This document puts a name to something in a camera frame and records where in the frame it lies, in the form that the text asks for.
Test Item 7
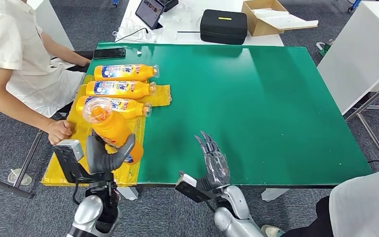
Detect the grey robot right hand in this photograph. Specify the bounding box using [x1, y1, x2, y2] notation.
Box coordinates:
[194, 131, 231, 192]

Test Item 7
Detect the person's right hand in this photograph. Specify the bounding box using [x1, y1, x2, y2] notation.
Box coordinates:
[47, 119, 74, 146]

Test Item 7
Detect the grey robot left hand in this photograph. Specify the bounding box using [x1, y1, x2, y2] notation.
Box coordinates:
[85, 129, 136, 175]

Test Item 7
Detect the orange detergent bottle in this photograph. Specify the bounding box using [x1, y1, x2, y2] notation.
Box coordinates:
[76, 95, 152, 119]
[85, 80, 157, 100]
[93, 64, 160, 82]
[82, 97, 144, 165]

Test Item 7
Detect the black smartphone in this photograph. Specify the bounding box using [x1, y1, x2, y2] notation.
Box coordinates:
[93, 47, 126, 60]

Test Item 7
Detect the chrome table leg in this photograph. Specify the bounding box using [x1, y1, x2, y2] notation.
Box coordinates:
[13, 129, 44, 189]

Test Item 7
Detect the white table foot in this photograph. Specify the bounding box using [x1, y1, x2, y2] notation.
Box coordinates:
[116, 186, 140, 201]
[261, 188, 291, 202]

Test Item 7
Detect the white cabinet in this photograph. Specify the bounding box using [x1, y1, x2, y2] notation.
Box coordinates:
[27, 0, 75, 52]

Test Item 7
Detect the clear plastic cup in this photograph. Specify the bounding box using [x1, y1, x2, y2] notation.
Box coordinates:
[7, 168, 33, 187]

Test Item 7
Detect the dark metal floor bar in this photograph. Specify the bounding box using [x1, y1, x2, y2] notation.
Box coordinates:
[0, 172, 35, 199]

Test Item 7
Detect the person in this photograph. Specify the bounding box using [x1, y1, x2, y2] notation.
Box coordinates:
[0, 0, 92, 146]
[261, 163, 379, 237]

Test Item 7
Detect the dark tablet on stand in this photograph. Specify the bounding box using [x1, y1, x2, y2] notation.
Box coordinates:
[135, 0, 166, 31]

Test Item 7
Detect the black box device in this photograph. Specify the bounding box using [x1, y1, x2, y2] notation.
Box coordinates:
[158, 0, 179, 12]

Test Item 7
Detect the black carrying case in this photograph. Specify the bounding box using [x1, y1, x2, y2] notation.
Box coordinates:
[199, 9, 248, 45]

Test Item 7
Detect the brown cardboard box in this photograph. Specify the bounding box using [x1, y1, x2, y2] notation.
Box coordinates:
[241, 0, 319, 37]

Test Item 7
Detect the green white floor object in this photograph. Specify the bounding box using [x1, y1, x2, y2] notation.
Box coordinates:
[316, 39, 336, 58]

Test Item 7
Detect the white paper sheet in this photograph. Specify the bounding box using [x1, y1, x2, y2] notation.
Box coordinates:
[252, 8, 319, 32]

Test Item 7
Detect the white side table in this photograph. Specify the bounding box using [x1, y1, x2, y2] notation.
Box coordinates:
[317, 0, 379, 116]

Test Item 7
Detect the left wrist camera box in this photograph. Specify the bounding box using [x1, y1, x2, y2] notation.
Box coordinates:
[52, 139, 89, 184]

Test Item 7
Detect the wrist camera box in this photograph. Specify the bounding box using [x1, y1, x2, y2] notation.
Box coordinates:
[52, 139, 89, 184]
[175, 173, 211, 203]

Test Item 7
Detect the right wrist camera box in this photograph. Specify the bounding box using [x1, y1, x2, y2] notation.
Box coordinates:
[175, 173, 211, 203]

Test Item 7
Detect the white cable bundle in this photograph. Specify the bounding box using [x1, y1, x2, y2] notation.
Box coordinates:
[112, 12, 158, 43]

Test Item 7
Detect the chrome table frame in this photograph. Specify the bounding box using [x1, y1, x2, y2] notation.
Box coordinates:
[343, 76, 379, 162]

